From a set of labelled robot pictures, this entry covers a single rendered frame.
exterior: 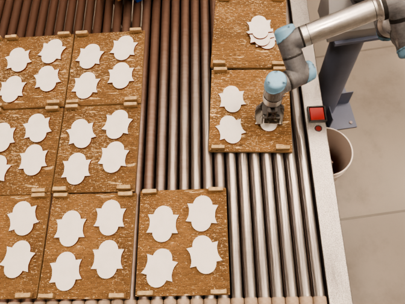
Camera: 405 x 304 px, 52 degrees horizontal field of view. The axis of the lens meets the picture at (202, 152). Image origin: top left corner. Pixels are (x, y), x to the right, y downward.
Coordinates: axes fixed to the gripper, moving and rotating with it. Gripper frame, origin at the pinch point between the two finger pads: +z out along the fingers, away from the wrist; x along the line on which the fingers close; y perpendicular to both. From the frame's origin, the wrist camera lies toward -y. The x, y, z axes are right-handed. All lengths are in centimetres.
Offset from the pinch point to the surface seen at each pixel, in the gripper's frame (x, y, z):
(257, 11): -4, -59, 5
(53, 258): -84, 62, -3
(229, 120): -16.9, 1.7, -0.1
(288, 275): 6, 65, -1
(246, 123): -9.6, 2.7, 0.8
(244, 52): -10.4, -34.8, 3.0
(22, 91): -114, -13, 1
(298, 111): 13.3, -4.0, 2.9
